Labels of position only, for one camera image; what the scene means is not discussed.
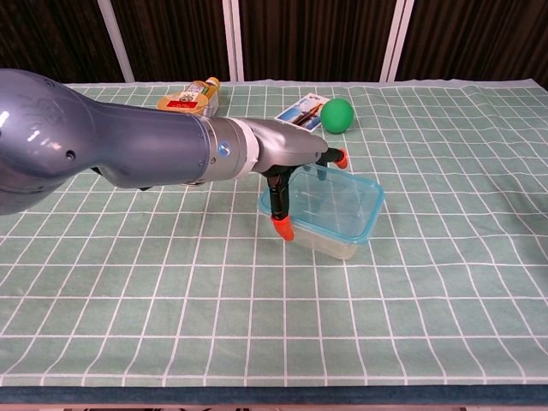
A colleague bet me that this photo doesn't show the clear plastic container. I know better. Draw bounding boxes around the clear plastic container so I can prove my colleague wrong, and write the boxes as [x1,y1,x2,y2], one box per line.
[289,222,370,261]

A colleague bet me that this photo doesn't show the yellow tea bottle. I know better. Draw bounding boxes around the yellow tea bottle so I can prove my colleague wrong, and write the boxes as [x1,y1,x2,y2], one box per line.
[186,76,223,117]

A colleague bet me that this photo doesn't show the photo postcard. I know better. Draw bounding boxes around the photo postcard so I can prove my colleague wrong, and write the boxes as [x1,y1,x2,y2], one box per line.
[274,92,331,133]

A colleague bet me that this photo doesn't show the dark blue underlay cloth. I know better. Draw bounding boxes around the dark blue underlay cloth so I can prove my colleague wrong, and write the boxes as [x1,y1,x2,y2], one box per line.
[0,384,548,407]

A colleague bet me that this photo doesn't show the green ball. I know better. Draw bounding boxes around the green ball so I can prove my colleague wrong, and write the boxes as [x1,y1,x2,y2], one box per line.
[320,98,355,134]

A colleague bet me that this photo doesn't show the green checked tablecloth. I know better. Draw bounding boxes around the green checked tablecloth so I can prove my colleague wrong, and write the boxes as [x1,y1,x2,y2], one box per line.
[0,78,548,389]

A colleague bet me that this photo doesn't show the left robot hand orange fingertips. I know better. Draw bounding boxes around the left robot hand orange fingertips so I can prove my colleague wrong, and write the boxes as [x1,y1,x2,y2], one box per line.
[252,117,350,242]

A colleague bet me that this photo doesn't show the translucent blue plastic container lid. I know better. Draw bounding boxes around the translucent blue plastic container lid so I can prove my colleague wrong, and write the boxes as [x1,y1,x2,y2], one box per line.
[258,164,385,247]

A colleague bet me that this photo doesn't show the dark slatted partition panel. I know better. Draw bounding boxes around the dark slatted partition panel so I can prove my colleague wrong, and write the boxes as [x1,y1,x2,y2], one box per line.
[379,0,548,92]
[0,0,134,85]
[97,0,239,83]
[232,0,406,83]

